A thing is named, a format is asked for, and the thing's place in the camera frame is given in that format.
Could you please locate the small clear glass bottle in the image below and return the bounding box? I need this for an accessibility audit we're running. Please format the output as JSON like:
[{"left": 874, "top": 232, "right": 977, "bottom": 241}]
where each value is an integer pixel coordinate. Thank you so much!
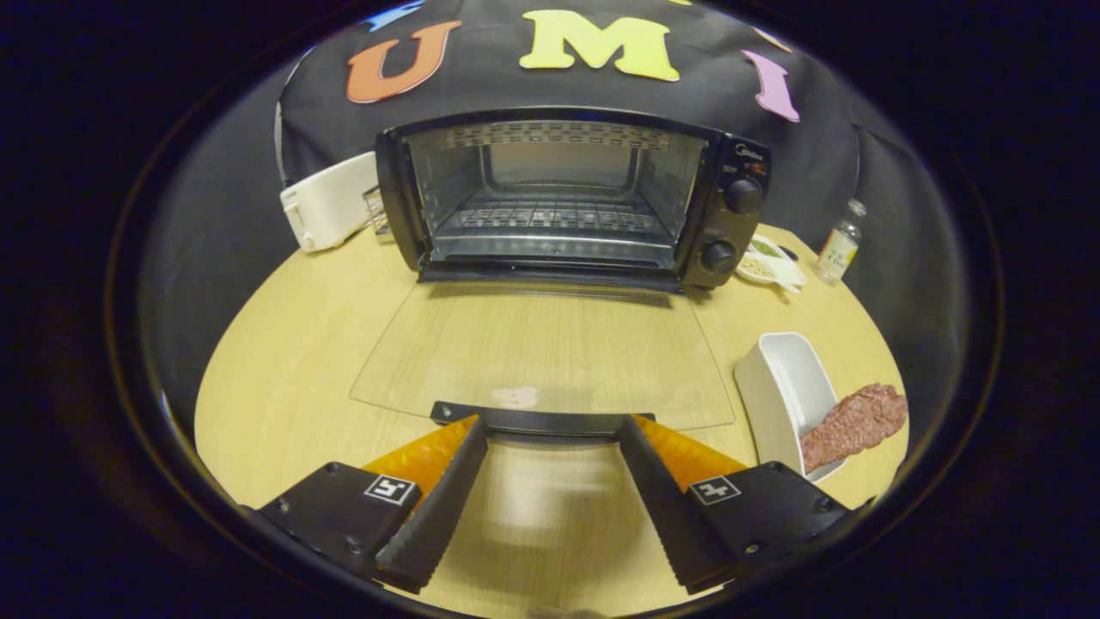
[{"left": 815, "top": 199, "right": 867, "bottom": 286}]

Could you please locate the red raw meat slice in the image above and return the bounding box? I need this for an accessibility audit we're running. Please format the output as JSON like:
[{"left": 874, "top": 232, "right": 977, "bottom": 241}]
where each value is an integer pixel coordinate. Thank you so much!
[{"left": 799, "top": 383, "right": 909, "bottom": 475}]

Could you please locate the white bread toaster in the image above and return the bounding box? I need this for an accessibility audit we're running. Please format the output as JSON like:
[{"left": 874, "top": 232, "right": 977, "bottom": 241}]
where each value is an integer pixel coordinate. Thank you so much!
[{"left": 279, "top": 151, "right": 382, "bottom": 254}]

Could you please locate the small metal wire rack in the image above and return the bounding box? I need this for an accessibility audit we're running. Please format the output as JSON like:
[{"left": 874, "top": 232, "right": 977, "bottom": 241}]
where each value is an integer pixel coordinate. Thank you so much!
[{"left": 363, "top": 186, "right": 395, "bottom": 238}]

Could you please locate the white divided grain dish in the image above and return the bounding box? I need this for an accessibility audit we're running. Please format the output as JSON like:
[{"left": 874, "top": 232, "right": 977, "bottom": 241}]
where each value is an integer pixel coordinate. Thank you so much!
[{"left": 736, "top": 234, "right": 809, "bottom": 294}]

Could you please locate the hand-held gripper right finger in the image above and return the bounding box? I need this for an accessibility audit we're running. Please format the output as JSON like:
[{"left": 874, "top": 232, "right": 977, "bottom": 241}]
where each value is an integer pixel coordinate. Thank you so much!
[{"left": 618, "top": 414, "right": 875, "bottom": 596}]

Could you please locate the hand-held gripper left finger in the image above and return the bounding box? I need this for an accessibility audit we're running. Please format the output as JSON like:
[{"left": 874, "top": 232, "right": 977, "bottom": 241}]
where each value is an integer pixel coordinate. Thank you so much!
[{"left": 243, "top": 414, "right": 490, "bottom": 595}]

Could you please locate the black toaster oven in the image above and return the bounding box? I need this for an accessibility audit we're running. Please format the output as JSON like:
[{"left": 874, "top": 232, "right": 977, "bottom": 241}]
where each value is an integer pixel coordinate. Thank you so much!
[{"left": 348, "top": 106, "right": 773, "bottom": 436}]

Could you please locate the white rectangular tray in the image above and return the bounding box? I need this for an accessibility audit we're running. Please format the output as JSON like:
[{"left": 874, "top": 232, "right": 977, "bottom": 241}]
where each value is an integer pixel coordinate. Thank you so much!
[{"left": 734, "top": 332, "right": 852, "bottom": 483}]

